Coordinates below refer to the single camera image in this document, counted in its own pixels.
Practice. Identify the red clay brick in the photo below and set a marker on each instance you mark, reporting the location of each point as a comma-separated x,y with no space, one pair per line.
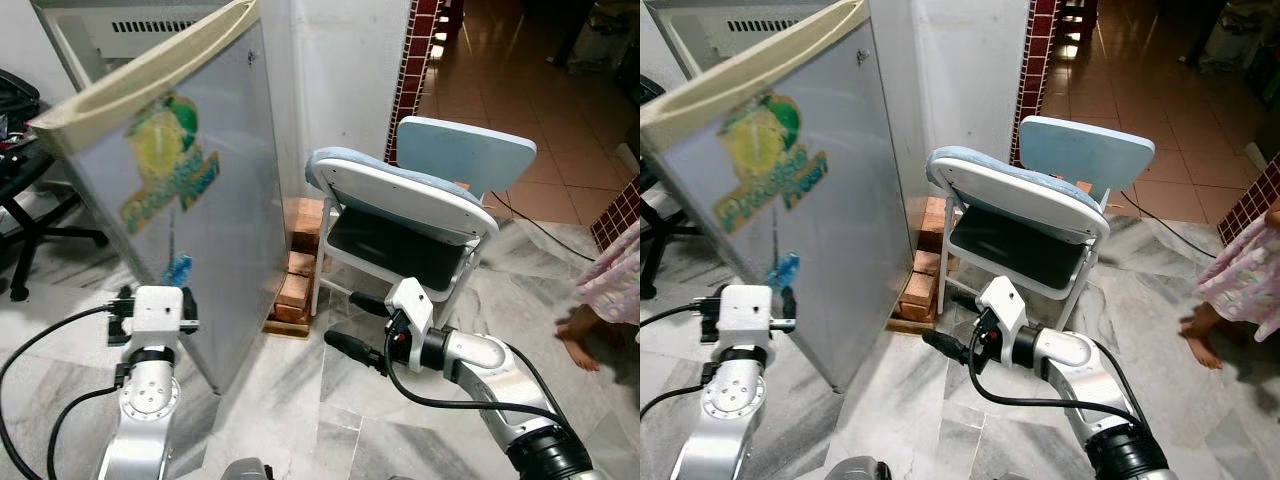
293,298
917,297
307,225
925,263
302,264
932,225

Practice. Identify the child in pink dress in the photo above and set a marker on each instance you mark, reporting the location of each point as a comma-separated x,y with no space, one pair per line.
615,275
1245,270

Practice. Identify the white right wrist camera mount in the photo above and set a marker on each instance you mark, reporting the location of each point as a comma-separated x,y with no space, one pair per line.
410,305
1000,303

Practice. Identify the white folding chair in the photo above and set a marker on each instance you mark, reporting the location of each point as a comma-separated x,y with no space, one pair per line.
400,205
1020,205

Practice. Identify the blue chair cushion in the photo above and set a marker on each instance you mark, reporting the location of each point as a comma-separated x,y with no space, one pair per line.
970,158
350,160

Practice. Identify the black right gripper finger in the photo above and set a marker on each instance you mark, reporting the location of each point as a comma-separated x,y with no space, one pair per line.
355,349
370,304
950,346
965,300

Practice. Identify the silver fridge door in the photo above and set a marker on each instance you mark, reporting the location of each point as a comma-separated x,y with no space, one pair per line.
860,200
240,200

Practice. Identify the Precise Fresh fruit sticker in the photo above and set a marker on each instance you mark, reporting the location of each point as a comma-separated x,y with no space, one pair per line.
165,150
765,150

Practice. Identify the white fridge cabinet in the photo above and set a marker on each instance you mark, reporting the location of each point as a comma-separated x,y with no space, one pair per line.
740,30
150,35

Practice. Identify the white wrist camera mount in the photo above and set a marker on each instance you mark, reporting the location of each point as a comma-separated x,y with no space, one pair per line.
410,305
1000,303
745,312
158,312

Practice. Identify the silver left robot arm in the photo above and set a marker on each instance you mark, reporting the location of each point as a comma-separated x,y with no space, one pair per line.
145,410
730,410

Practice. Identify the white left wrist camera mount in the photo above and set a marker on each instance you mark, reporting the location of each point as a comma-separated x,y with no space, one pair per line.
745,312
158,312

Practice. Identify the light blue padded panel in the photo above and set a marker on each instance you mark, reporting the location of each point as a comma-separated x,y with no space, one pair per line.
470,150
1090,150

